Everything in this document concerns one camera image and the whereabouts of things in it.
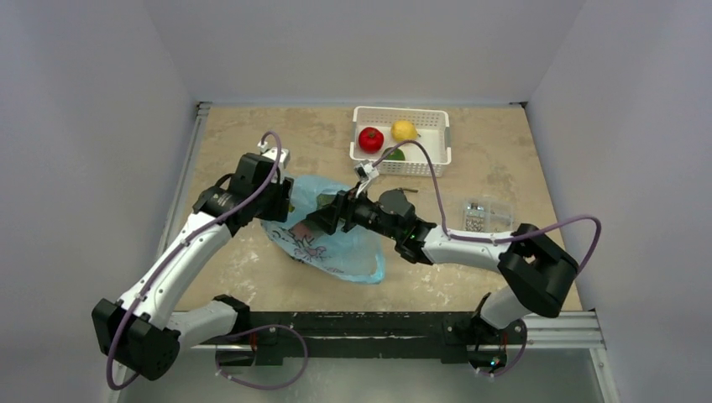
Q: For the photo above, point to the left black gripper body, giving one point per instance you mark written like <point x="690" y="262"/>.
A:
<point x="274" y="203"/>

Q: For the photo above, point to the blue printed plastic bag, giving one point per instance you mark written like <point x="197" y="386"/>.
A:
<point x="356" y="256"/>

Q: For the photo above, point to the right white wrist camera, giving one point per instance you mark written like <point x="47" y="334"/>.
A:
<point x="367" y="174"/>

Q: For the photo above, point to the red fake apple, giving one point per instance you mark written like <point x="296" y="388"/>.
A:
<point x="370" y="140"/>

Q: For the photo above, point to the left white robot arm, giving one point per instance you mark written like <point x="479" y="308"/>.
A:
<point x="140" y="330"/>

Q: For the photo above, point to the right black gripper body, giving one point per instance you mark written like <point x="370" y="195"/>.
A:
<point x="340" y="210"/>

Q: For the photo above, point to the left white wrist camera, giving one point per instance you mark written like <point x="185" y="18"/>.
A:
<point x="282" y="156"/>

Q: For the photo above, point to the green fake fruit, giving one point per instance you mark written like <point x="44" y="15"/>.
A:
<point x="392" y="154"/>

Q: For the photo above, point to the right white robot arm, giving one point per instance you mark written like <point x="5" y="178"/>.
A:
<point x="537" y="272"/>

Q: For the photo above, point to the clear plastic screw box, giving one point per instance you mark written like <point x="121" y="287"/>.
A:
<point x="487" y="215"/>

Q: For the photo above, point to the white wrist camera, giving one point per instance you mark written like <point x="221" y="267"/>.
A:
<point x="282" y="156"/>
<point x="367" y="174"/>

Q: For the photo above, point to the dark green fake broccoli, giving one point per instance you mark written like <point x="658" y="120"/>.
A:
<point x="324" y="200"/>

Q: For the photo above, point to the white perforated plastic basket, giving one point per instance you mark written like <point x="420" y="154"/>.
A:
<point x="425" y="132"/>

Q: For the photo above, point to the yellow fake fruit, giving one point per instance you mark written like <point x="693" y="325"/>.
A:
<point x="402" y="130"/>

